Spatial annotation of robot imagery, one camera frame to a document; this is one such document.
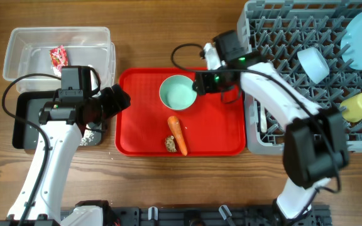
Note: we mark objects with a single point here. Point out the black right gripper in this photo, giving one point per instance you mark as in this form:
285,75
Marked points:
200,84

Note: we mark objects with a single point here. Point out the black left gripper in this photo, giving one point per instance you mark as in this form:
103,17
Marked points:
116,103

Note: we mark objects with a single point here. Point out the green bowl with rice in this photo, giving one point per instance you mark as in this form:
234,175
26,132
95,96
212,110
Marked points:
176,92

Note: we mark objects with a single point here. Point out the orange carrot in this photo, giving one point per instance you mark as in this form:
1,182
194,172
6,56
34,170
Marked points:
174,125

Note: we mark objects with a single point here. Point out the white plastic spoon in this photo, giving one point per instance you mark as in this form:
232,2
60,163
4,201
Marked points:
263,120

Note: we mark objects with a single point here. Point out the red snack wrapper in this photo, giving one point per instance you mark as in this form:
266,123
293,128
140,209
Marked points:
59,59

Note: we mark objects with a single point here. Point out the brown shiitake mushroom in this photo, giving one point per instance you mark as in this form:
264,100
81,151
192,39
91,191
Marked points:
170,144

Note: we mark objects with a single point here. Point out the light blue small bowl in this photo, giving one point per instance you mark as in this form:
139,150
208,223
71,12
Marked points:
314,64

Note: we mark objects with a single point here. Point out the yellow plastic cup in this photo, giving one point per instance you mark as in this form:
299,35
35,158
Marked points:
353,111

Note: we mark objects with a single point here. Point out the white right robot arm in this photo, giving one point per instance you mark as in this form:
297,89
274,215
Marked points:
315,148

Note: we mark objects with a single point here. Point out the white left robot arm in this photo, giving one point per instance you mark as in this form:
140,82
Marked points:
61,127

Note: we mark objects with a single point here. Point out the grey dishwasher rack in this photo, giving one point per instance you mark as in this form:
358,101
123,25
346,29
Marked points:
279,30

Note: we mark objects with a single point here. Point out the pile of white rice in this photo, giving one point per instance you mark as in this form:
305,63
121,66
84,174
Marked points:
88,138

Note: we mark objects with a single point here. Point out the red serving tray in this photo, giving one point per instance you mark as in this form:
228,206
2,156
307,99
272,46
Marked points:
212,126

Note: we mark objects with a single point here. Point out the black tray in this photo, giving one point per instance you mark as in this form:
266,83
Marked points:
28,105

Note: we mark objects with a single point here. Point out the clear plastic bin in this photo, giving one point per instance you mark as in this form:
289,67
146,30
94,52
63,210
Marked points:
28,51

